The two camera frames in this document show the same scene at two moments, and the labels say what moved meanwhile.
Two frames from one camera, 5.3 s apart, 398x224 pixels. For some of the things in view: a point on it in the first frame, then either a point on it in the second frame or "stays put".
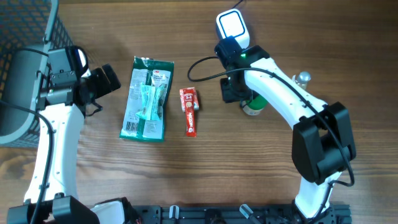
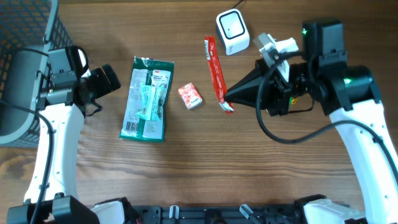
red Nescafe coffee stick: x=190 y=117 -> x=217 y=73
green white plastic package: x=144 y=116 stays put
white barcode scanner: x=231 y=23 stays put
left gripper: x=104 y=86 stays put
